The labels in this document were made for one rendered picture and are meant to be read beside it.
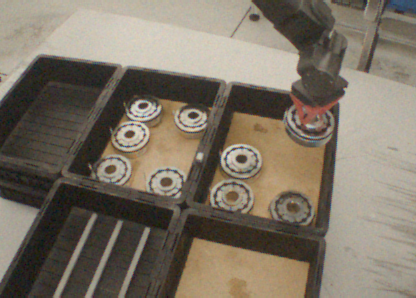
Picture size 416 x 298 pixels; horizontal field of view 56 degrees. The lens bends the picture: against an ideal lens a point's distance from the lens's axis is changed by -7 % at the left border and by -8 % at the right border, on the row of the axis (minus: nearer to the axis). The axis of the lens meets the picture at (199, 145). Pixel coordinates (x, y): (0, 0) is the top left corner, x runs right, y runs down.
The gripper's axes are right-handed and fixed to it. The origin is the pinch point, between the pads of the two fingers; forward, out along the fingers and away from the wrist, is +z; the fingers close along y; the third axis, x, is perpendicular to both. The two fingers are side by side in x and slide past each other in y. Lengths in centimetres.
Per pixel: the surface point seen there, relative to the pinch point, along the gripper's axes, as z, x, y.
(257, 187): 22.3, 3.0, -9.3
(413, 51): 104, 59, 192
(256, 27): 108, 142, 119
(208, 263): 22.4, -6.1, -30.3
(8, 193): 34, 47, -63
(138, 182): 23.2, 21.4, -31.9
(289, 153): 22.2, 6.1, 4.0
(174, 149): 23.1, 24.9, -19.0
